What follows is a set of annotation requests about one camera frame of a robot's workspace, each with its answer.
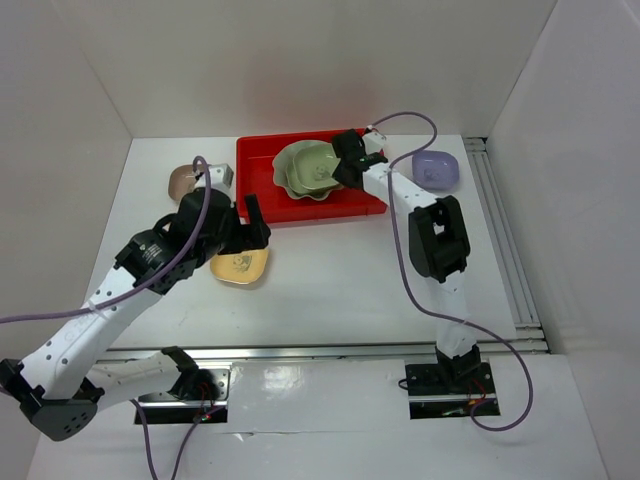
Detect yellow square panda plate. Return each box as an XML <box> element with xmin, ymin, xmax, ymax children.
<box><xmin>209</xmin><ymin>248</ymin><xmax>269</xmax><ymax>285</ymax></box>

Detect green square plate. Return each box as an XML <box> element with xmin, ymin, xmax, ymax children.
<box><xmin>293</xmin><ymin>143</ymin><xmax>340</xmax><ymax>191</ymax></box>

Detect large green scalloped bowl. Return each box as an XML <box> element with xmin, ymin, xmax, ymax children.
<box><xmin>272</xmin><ymin>140</ymin><xmax>343</xmax><ymax>201</ymax></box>

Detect purple square panda plate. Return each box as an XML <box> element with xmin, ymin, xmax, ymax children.
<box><xmin>411</xmin><ymin>150</ymin><xmax>460</xmax><ymax>191</ymax></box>

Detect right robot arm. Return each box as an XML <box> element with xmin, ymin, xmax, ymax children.
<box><xmin>331</xmin><ymin>129</ymin><xmax>481</xmax><ymax>392</ymax></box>

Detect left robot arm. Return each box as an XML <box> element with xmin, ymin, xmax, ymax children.
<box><xmin>1</xmin><ymin>187</ymin><xmax>270</xmax><ymax>441</ymax></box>

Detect red plastic bin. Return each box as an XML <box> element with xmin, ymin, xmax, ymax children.
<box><xmin>234</xmin><ymin>130</ymin><xmax>387</xmax><ymax>225</ymax></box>

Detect pink square panda plate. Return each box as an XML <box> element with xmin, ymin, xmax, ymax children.
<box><xmin>168</xmin><ymin>164</ymin><xmax>205</xmax><ymax>205</ymax></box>

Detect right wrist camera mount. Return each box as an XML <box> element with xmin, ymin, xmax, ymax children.
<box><xmin>362</xmin><ymin>125</ymin><xmax>387</xmax><ymax>154</ymax></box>

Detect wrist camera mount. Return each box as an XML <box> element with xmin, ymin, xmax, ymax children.
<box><xmin>193</xmin><ymin>162</ymin><xmax>234</xmax><ymax>197</ymax></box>
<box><xmin>362</xmin><ymin>125</ymin><xmax>387</xmax><ymax>154</ymax></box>

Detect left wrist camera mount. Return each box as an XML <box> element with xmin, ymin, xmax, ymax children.
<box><xmin>193</xmin><ymin>162</ymin><xmax>234</xmax><ymax>197</ymax></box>

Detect aluminium mounting rail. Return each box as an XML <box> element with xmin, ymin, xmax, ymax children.
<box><xmin>98</xmin><ymin>336</ymin><xmax>550</xmax><ymax>363</ymax></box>

